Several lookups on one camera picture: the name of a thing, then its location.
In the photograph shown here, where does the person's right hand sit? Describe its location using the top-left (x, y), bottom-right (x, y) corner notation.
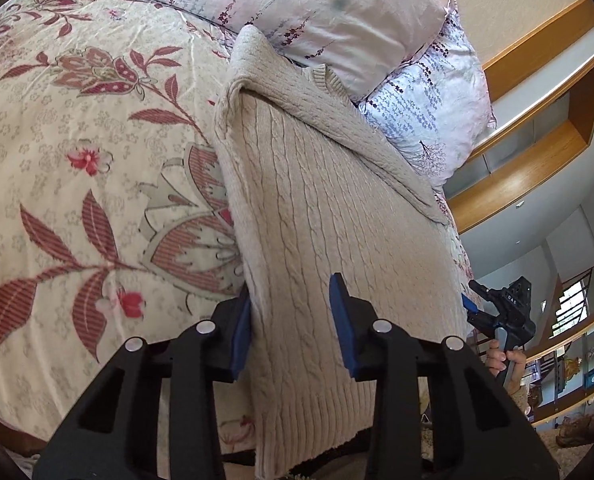
top-left (486, 338), bottom-right (528, 386)

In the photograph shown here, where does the white floral pillow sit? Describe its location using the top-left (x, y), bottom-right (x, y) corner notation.
top-left (108, 0), bottom-right (452, 102)

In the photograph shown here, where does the white pillow with purple print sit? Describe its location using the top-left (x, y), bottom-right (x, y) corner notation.
top-left (358, 0), bottom-right (498, 192)

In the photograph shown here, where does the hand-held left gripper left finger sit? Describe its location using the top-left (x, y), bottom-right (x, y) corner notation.
top-left (33, 290), bottom-right (254, 480)

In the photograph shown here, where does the wooden stair railing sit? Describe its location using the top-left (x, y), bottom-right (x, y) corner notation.
top-left (470, 300), bottom-right (594, 428)

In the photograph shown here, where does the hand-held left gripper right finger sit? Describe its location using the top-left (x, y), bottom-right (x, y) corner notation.
top-left (329, 273), bottom-right (560, 480)

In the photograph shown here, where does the wooden wall shelf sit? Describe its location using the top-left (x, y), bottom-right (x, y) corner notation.
top-left (447, 0), bottom-right (594, 235)

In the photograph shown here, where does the beige cable-knit sweater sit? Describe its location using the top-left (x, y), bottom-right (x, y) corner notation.
top-left (212, 24), bottom-right (462, 480)

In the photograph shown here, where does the floral bed blanket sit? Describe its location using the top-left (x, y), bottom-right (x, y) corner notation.
top-left (0, 0), bottom-right (475, 461)

